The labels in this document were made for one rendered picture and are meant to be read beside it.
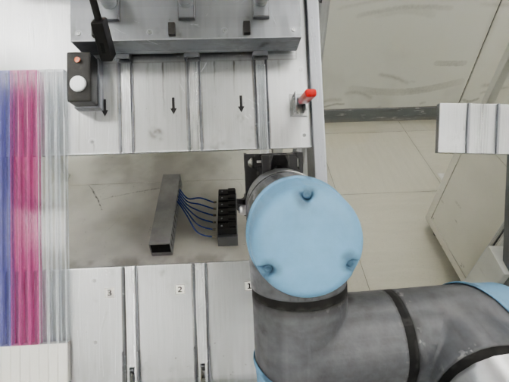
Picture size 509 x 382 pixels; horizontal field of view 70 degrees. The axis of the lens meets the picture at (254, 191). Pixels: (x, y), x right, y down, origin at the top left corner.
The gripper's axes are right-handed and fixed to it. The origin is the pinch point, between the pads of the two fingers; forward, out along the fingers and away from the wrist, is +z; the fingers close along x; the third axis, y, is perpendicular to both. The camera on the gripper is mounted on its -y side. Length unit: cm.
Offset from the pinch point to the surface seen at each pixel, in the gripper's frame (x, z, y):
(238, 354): 5.4, -3.6, -24.6
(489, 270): -37.6, 0.1, -14.2
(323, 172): -9.3, 0.4, 3.4
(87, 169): 51, 59, 2
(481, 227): -85, 71, -26
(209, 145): 8.8, 2.5, 8.1
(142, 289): 20.0, -1.6, -13.9
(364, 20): -72, 160, 76
